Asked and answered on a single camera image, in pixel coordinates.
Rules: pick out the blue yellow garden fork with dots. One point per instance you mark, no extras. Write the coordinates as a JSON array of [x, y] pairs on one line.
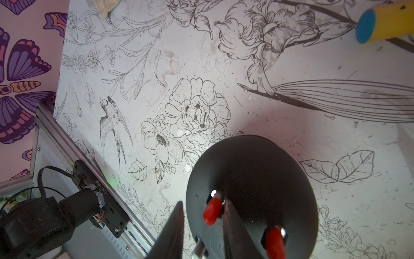
[[386, 21]]

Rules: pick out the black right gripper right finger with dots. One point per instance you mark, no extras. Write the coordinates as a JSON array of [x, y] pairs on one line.
[[237, 241]]

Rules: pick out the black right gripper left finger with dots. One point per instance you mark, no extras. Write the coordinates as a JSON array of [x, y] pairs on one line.
[[169, 244]]

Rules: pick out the black round screw base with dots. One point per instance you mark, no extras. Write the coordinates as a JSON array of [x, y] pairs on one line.
[[267, 188]]

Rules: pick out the aluminium cage frame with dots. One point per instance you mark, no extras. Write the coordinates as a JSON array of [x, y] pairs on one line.
[[51, 175]]

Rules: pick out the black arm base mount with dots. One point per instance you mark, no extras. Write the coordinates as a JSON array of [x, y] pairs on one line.
[[110, 213]]

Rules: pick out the silver protruding screw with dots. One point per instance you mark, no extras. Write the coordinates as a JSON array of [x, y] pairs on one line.
[[199, 251]]

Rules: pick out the red screw sleeve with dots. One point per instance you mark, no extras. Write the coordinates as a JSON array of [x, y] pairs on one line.
[[213, 209], [275, 246]]

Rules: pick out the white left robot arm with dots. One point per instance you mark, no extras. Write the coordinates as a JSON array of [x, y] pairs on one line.
[[40, 225]]

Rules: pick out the cream fabric glove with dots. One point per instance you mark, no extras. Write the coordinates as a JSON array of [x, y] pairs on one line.
[[104, 7]]

